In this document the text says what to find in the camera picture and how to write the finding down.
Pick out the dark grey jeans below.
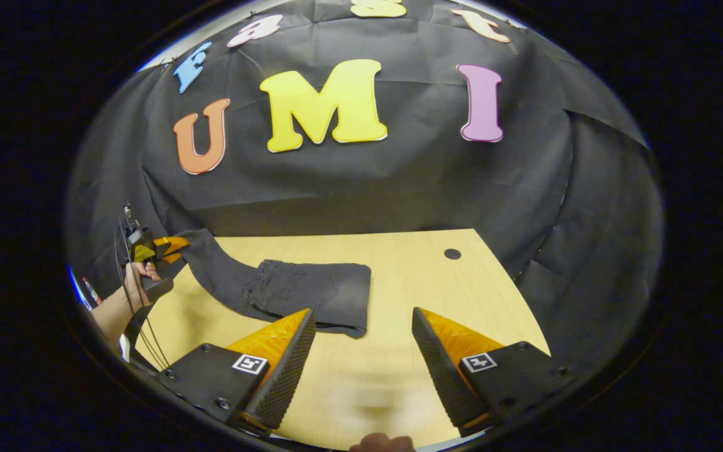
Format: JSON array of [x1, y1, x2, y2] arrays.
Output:
[[179, 229, 372, 340]]

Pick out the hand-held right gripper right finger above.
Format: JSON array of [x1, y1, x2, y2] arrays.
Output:
[[412, 306, 572, 438]]

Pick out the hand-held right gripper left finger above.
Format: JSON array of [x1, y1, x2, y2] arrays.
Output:
[[158, 308, 316, 435]]

